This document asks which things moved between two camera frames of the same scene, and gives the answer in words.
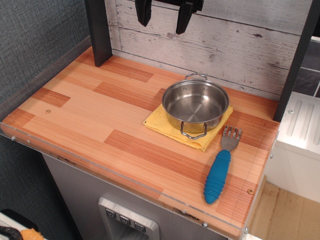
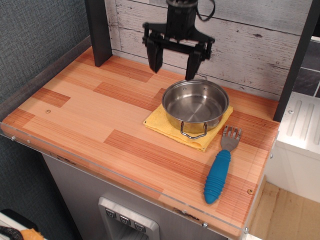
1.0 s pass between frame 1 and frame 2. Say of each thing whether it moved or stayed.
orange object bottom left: stayed
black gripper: moved
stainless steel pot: stayed
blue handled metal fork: stayed
